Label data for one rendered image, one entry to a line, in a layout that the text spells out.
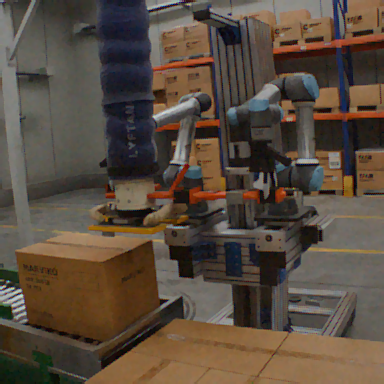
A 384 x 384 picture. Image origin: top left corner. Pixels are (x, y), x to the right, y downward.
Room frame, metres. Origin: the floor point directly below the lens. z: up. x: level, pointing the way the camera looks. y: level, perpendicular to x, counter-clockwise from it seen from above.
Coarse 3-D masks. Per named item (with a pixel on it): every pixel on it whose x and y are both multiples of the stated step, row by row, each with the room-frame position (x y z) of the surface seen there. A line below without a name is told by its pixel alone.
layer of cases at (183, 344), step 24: (168, 336) 1.89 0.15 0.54; (192, 336) 1.87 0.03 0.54; (216, 336) 1.85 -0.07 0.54; (240, 336) 1.82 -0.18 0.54; (264, 336) 1.79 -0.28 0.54; (288, 336) 1.76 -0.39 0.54; (312, 336) 1.73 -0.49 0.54; (120, 360) 1.67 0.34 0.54; (144, 360) 1.66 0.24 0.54; (168, 360) 1.65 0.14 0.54; (192, 360) 1.64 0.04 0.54; (216, 360) 1.62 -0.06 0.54; (240, 360) 1.60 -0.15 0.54; (264, 360) 1.58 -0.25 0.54; (288, 360) 1.55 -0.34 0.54; (312, 360) 1.53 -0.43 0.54; (336, 360) 1.50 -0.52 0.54; (360, 360) 1.48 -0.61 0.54
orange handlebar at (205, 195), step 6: (156, 186) 2.13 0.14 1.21; (114, 192) 2.00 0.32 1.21; (156, 192) 1.89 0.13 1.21; (162, 192) 1.87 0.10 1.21; (198, 192) 1.79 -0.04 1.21; (204, 192) 1.73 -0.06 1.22; (210, 192) 1.73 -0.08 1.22; (216, 192) 1.74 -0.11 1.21; (222, 192) 1.74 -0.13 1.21; (252, 192) 1.68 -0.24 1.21; (282, 192) 1.60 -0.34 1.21; (108, 198) 1.97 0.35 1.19; (114, 198) 1.95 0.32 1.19; (150, 198) 1.86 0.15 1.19; (156, 198) 1.84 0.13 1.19; (162, 198) 1.83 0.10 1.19; (168, 198) 1.82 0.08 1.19; (198, 198) 1.75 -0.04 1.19; (204, 198) 1.74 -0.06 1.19; (210, 198) 1.72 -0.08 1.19; (216, 198) 1.71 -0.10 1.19; (222, 198) 1.70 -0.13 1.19; (246, 198) 1.65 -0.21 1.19; (252, 198) 1.64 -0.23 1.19; (282, 198) 1.60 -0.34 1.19
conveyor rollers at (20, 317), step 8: (0, 280) 2.91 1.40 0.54; (0, 288) 2.71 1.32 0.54; (8, 288) 2.68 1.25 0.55; (16, 288) 2.72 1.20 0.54; (0, 296) 2.59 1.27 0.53; (8, 296) 2.56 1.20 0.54; (16, 296) 2.53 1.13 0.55; (16, 304) 2.40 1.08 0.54; (16, 312) 2.29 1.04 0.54; (24, 312) 2.25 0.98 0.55; (8, 320) 2.15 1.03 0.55; (16, 320) 2.18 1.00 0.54; (24, 320) 2.14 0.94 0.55; (40, 328) 2.03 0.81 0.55; (48, 328) 2.04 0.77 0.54; (64, 336) 1.93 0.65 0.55; (72, 336) 1.94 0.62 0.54; (80, 336) 1.98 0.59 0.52; (96, 344) 1.84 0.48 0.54
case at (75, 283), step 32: (32, 256) 2.04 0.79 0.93; (64, 256) 1.94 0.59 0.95; (96, 256) 1.91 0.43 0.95; (128, 256) 1.98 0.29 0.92; (32, 288) 2.06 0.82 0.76; (64, 288) 1.95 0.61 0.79; (96, 288) 1.85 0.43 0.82; (128, 288) 1.95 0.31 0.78; (32, 320) 2.09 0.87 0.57; (64, 320) 1.97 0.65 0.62; (96, 320) 1.86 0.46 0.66; (128, 320) 1.92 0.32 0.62
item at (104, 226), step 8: (96, 224) 1.88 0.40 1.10; (104, 224) 1.87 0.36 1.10; (112, 224) 1.86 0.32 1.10; (120, 224) 1.85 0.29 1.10; (128, 224) 1.83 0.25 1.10; (136, 224) 1.80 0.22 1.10; (120, 232) 1.80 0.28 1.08; (128, 232) 1.77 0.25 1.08; (136, 232) 1.75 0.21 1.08; (144, 232) 1.74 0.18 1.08; (152, 232) 1.72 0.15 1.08
